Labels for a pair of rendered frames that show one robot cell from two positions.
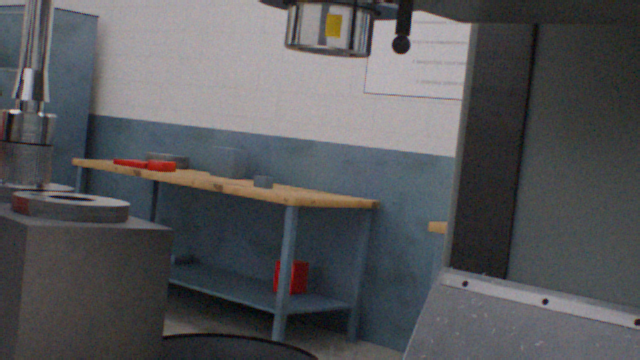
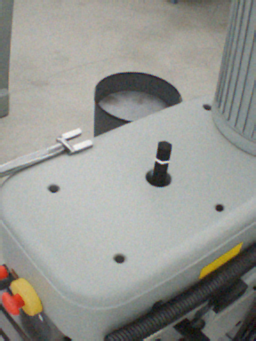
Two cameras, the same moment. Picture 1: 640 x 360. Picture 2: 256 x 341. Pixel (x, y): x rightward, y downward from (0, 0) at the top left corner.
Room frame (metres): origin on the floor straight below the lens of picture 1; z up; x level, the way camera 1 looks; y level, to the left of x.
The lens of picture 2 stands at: (-0.11, 0.01, 2.46)
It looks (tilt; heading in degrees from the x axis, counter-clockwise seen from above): 42 degrees down; 3
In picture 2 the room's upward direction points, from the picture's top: 8 degrees clockwise
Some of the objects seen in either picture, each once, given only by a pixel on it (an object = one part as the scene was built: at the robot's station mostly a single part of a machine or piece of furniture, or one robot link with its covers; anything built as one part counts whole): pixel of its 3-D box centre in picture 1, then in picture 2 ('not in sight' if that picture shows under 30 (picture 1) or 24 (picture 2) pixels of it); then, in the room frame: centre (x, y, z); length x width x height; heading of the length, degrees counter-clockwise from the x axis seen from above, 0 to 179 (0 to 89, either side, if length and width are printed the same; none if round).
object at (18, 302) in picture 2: not in sight; (13, 302); (0.33, 0.17, 1.76); 0.04 x 0.03 x 0.04; 48
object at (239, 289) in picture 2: not in sight; (216, 303); (0.47, -0.14, 1.66); 0.12 x 0.04 x 0.04; 138
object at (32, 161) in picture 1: (24, 153); not in sight; (0.81, 0.25, 1.19); 0.05 x 0.05 x 0.05
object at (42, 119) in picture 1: (28, 117); not in sight; (0.81, 0.25, 1.22); 0.05 x 0.05 x 0.01
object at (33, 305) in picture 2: not in sight; (26, 297); (0.34, 0.16, 1.76); 0.06 x 0.02 x 0.06; 48
